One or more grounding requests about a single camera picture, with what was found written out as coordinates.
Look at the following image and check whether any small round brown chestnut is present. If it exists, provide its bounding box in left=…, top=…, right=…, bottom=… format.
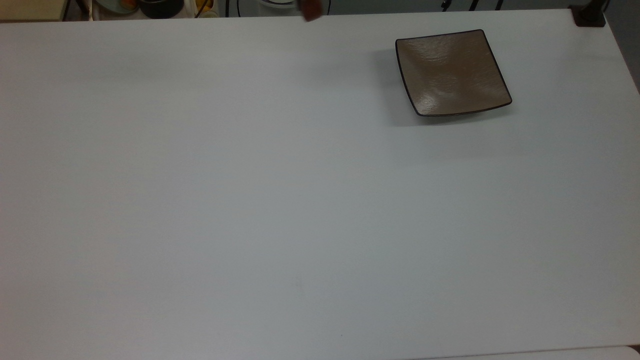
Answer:
left=299, top=0, right=324, bottom=22

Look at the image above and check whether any square brown ceramic plate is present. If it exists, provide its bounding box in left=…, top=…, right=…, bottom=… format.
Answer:
left=394, top=29, right=513, bottom=118

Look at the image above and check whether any black round bowl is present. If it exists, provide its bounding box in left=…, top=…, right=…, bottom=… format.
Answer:
left=138, top=0, right=185, bottom=19

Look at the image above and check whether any pale green dish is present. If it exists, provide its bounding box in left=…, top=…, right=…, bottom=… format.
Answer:
left=94, top=0, right=139, bottom=14

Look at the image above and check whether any dark stand base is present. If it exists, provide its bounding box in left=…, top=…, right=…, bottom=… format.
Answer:
left=569, top=0, right=608, bottom=28

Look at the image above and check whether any beige box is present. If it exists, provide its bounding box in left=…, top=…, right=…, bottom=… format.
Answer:
left=0, top=0, right=69, bottom=22

